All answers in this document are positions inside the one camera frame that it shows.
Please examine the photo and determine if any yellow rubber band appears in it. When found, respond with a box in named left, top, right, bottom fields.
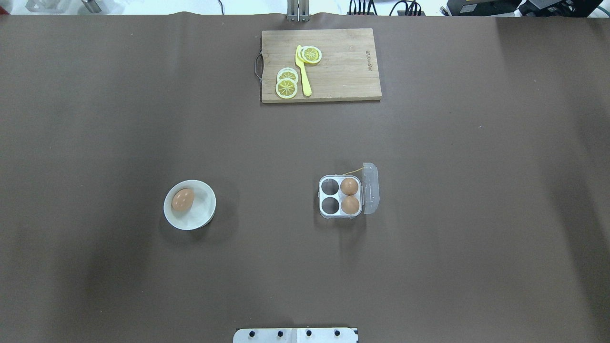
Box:
left=342, top=166, right=364, bottom=175

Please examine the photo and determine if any lemon slice back lower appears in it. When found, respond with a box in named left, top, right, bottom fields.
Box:
left=276, top=67, right=299, bottom=82

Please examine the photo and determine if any lemon slice under upper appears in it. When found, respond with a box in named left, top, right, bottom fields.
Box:
left=296, top=46, right=306, bottom=63

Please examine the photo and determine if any brown egg near slot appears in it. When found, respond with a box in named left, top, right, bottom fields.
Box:
left=341, top=195, right=360, bottom=215

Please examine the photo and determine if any lemon slice top upper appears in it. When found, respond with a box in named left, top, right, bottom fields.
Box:
left=299, top=46, right=322, bottom=64

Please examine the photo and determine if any lemon slice front lower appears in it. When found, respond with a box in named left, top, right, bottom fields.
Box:
left=275, top=78, right=298, bottom=99

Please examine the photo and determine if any brown egg far slot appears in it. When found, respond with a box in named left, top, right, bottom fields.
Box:
left=340, top=177, right=359, bottom=196

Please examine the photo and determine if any brown egg slot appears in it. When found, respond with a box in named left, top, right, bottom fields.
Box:
left=341, top=195, right=360, bottom=215
left=340, top=177, right=359, bottom=196

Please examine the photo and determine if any aluminium frame post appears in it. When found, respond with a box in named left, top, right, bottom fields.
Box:
left=286, top=0, right=311, bottom=22

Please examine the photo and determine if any yellow plastic knife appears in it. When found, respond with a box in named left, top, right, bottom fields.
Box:
left=295, top=45, right=312, bottom=96

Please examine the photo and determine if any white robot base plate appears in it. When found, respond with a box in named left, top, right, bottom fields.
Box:
left=233, top=327, right=359, bottom=343

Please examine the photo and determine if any clear plastic egg box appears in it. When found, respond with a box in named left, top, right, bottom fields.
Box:
left=317, top=162, right=380, bottom=219

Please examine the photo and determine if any white ceramic bowl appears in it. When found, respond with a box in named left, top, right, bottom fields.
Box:
left=163, top=180, right=216, bottom=231

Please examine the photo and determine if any brown egg from bowl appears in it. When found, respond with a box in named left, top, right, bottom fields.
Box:
left=172, top=188, right=195, bottom=212

